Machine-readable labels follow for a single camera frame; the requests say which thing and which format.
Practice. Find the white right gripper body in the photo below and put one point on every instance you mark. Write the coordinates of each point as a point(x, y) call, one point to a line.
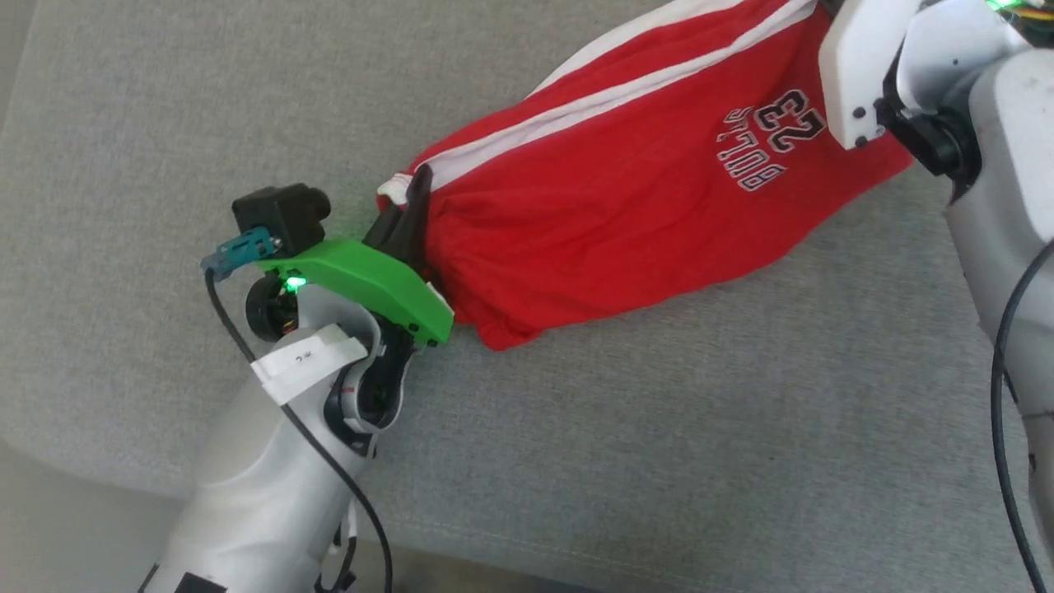
point(860, 66)

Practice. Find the white label tape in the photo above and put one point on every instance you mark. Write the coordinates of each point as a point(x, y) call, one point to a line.
point(305, 358)

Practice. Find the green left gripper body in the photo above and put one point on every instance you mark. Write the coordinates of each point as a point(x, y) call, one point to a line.
point(370, 284)

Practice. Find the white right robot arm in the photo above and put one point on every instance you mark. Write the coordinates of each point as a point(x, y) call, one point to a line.
point(1005, 198)

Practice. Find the grey fabric sofa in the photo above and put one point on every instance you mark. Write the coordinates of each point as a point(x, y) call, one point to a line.
point(659, 453)

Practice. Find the red basketball jersey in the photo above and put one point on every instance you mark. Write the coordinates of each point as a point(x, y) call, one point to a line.
point(617, 198)

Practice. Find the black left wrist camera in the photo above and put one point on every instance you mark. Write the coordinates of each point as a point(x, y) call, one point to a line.
point(284, 214)

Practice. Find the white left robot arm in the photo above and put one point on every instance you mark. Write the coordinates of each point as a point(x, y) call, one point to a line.
point(272, 486)

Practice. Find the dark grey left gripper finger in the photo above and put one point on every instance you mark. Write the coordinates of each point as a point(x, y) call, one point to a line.
point(408, 235)

